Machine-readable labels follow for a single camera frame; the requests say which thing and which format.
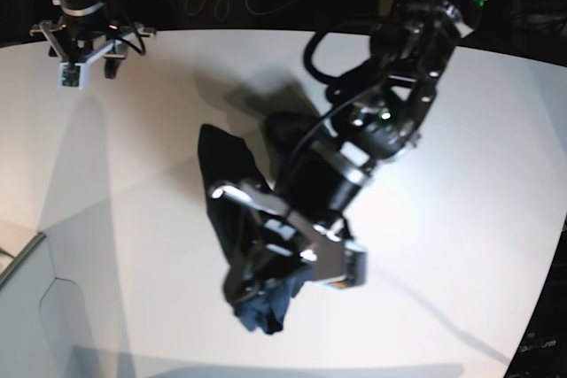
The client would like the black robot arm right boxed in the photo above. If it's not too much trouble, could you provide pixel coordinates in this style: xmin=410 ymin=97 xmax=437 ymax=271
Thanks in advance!
xmin=37 ymin=0 xmax=126 ymax=89

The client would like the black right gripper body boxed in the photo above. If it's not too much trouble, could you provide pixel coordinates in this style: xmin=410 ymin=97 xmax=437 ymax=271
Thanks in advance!
xmin=56 ymin=0 xmax=110 ymax=51

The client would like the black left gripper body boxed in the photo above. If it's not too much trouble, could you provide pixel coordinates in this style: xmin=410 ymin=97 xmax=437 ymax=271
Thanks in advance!
xmin=221 ymin=209 xmax=314 ymax=303

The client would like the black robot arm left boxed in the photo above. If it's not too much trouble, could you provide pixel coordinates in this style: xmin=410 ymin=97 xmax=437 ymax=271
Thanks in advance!
xmin=210 ymin=0 xmax=487 ymax=304

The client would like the dark navy t-shirt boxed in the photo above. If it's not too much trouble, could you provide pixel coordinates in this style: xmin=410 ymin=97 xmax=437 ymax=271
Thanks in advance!
xmin=198 ymin=124 xmax=312 ymax=336

